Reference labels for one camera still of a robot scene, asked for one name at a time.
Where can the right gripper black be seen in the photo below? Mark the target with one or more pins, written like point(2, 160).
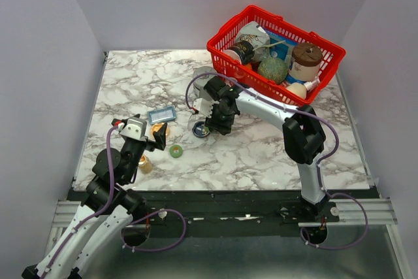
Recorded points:
point(214, 125)

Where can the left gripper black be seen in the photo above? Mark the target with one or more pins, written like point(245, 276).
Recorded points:
point(160, 136)

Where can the green bottle cap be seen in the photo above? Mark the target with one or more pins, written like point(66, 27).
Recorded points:
point(176, 151)

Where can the dark blue round dish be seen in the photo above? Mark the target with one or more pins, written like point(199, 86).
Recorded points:
point(200, 130)

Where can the clear foil seal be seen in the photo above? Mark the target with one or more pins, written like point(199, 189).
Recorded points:
point(193, 119)

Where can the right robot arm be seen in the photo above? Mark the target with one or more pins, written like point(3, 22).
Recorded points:
point(302, 133)

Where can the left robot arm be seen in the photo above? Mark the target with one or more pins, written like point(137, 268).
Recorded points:
point(108, 207)

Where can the light blue rectangular tray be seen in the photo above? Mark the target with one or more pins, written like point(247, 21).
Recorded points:
point(162, 115)

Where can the amber pill bottle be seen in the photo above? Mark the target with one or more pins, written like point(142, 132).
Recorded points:
point(145, 166)

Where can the red shopping basket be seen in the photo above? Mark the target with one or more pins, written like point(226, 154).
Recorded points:
point(224, 64)

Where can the grey toilet paper roll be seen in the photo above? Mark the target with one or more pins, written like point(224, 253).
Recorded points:
point(198, 85)

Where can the green melon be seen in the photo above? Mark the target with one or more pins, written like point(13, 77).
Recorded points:
point(273, 69)

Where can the beige egg shaped ball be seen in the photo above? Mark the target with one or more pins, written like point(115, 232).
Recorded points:
point(297, 89)

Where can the grey printed pouch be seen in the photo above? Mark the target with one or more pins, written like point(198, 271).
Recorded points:
point(257, 37)

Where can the blue box in basket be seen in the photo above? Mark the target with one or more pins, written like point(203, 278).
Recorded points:
point(281, 47)

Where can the white pump bottle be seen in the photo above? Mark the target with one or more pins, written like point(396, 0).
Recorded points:
point(310, 85)

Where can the brown lid white tub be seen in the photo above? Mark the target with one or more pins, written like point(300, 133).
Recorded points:
point(305, 62)

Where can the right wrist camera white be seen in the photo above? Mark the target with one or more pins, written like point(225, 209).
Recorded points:
point(204, 107)

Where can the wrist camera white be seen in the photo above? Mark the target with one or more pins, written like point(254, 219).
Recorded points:
point(133, 128)
point(204, 107)

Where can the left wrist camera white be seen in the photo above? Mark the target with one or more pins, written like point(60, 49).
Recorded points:
point(133, 128)

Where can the black table front frame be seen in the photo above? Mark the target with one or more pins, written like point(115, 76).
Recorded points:
point(216, 214)

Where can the aluminium rail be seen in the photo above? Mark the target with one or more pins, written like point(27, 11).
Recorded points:
point(344, 212)

